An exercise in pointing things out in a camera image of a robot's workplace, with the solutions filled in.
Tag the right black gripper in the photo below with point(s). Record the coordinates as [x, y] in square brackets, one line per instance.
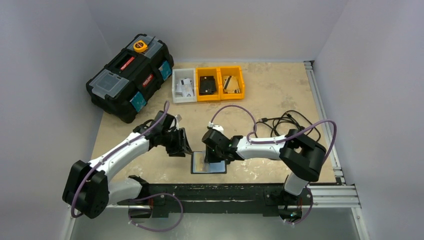
[214, 149]

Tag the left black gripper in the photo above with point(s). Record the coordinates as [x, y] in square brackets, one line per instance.
[181, 146]

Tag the gold credit card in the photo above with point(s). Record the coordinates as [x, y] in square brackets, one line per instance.
[230, 83]
[198, 162]

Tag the black leather card holder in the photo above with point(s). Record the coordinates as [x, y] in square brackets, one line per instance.
[214, 168]

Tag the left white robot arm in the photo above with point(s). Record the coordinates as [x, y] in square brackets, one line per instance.
[89, 190]

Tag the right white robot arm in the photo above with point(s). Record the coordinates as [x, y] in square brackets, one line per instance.
[300, 153]

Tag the silver credit cards stack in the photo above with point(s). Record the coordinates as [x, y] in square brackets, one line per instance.
[178, 89]

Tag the gold credit cards stack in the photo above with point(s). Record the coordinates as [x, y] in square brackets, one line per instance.
[236, 91]

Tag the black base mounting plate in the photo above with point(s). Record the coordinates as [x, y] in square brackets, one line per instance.
[158, 200]

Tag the white plastic bin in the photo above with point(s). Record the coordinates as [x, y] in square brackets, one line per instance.
[183, 73]

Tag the middle yellow plastic bin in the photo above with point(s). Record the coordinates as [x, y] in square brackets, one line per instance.
[205, 71]

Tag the yellow plastic bin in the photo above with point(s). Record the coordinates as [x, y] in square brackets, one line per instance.
[205, 71]
[236, 71]

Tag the black plastic toolbox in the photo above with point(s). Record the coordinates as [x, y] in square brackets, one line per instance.
[124, 86]

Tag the right yellow plastic bin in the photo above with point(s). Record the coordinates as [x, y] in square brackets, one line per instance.
[236, 71]

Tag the yellow tape measure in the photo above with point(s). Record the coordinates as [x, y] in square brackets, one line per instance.
[140, 46]

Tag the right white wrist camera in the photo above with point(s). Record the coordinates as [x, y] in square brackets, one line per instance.
[216, 127]

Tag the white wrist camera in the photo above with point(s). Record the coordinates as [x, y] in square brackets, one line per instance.
[178, 119]
[216, 127]

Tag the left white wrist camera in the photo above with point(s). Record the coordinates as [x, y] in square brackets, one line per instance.
[178, 119]

